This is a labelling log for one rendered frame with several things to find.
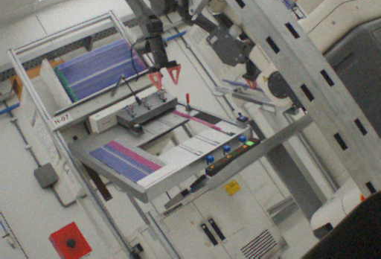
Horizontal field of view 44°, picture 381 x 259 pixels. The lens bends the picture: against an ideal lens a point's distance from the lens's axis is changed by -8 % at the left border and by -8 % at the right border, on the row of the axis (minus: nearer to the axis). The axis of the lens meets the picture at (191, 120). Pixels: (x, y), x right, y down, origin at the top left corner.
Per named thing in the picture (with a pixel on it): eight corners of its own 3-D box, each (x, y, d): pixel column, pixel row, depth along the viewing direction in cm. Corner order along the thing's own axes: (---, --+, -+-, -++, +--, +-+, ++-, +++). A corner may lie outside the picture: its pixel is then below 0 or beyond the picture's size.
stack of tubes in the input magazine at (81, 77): (147, 69, 303) (124, 35, 308) (76, 102, 276) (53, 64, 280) (141, 80, 314) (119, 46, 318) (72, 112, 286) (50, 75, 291)
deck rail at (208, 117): (253, 138, 259) (252, 127, 256) (251, 139, 258) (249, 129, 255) (167, 104, 310) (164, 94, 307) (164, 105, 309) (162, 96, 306)
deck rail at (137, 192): (149, 202, 223) (146, 190, 220) (145, 204, 222) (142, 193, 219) (72, 152, 273) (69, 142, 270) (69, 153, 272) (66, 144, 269)
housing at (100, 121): (168, 109, 306) (164, 87, 300) (101, 143, 280) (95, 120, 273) (160, 105, 312) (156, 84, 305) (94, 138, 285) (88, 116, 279)
